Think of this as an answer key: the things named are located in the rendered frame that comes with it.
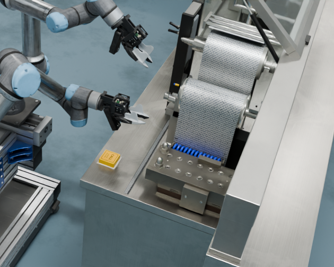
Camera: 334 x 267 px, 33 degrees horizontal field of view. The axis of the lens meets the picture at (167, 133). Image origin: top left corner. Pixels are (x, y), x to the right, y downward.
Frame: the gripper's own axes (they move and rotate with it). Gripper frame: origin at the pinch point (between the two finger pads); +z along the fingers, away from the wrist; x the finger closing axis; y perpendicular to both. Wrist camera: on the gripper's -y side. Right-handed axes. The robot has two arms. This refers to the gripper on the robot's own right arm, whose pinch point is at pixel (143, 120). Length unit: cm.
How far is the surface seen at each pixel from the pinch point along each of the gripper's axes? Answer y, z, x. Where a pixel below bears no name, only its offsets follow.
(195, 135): 1.7, 22.8, -0.3
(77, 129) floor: -109, -77, 99
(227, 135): 6.7, 35.4, -0.3
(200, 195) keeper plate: -8.1, 33.3, -22.0
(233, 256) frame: 36, 52, -83
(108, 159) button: -16.6, -9.6, -11.7
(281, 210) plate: 35, 61, -60
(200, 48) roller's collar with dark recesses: 24.3, 11.9, 28.2
